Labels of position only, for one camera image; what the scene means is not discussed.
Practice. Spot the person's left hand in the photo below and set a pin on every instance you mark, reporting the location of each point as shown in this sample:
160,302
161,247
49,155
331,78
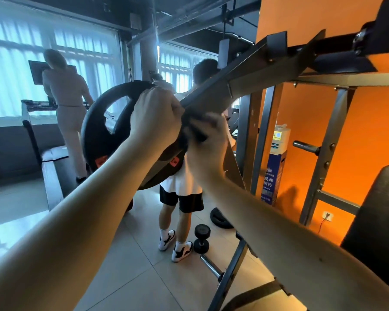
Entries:
155,116

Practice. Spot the person's right hand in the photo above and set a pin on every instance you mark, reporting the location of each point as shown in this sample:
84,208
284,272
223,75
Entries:
206,152

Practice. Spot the green cleaning cloth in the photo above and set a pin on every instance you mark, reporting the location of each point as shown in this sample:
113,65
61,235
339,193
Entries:
192,129

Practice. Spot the grey steel gym machine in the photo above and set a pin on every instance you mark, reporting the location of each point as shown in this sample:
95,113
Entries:
272,68

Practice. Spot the person's left forearm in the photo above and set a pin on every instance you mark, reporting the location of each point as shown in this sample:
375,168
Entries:
58,243

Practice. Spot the person's right forearm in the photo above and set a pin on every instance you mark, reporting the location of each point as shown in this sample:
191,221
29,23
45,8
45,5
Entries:
292,249

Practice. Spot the large bright window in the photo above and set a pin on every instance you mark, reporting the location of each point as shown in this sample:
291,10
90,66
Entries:
13,68
178,68

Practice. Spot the black rubber weight plate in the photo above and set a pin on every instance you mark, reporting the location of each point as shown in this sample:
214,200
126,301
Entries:
100,126

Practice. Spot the large black weight plate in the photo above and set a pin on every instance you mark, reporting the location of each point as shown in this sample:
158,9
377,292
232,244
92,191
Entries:
220,220

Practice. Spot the dark blue stand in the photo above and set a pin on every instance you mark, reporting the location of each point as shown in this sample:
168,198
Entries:
271,178

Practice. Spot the large black dumbbell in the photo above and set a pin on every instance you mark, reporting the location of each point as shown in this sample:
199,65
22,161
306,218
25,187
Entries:
201,237

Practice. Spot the black treadmill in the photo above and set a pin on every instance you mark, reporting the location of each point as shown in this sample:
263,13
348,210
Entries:
52,178

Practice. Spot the white wall outlet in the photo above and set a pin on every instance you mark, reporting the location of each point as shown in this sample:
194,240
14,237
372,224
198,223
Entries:
327,215

